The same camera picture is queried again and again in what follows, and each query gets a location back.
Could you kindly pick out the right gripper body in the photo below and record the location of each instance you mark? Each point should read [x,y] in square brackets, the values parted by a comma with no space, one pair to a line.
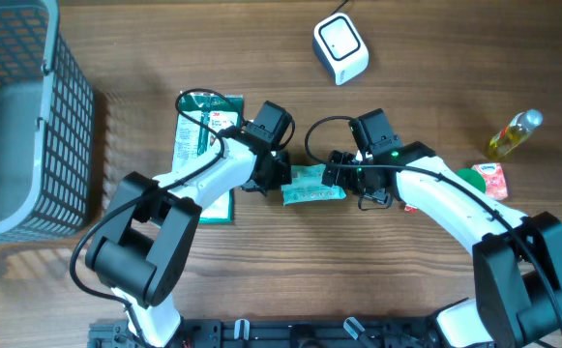
[358,181]

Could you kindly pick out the green 3M gloves package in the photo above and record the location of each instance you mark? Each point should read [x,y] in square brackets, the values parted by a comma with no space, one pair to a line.
[191,141]

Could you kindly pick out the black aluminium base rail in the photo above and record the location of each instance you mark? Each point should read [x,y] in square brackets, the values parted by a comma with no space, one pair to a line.
[386,333]

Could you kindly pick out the mint green wipes pack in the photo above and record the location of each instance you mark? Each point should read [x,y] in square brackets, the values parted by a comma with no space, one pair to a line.
[306,186]

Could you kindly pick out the orange Kleenex tissue pack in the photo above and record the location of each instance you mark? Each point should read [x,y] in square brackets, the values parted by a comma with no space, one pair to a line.
[493,175]

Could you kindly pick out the green lid round container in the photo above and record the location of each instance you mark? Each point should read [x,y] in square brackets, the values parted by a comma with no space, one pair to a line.
[473,178]

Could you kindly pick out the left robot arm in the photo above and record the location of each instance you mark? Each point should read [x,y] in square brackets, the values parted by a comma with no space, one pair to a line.
[140,248]

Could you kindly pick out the white barcode scanner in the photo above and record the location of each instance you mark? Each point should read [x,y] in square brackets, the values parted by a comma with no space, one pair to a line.
[339,48]

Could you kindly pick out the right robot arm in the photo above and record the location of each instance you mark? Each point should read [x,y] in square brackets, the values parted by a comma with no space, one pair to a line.
[517,259]

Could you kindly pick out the red stick sachet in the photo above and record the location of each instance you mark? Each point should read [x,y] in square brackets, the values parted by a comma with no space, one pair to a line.
[410,209]

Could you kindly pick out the grey plastic mesh basket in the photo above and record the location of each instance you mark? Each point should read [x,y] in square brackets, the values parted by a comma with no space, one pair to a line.
[47,121]

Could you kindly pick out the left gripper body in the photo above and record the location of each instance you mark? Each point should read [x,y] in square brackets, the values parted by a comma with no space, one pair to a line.
[273,165]

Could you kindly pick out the yellow liquid bottle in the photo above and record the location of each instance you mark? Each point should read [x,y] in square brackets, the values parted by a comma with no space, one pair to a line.
[515,133]

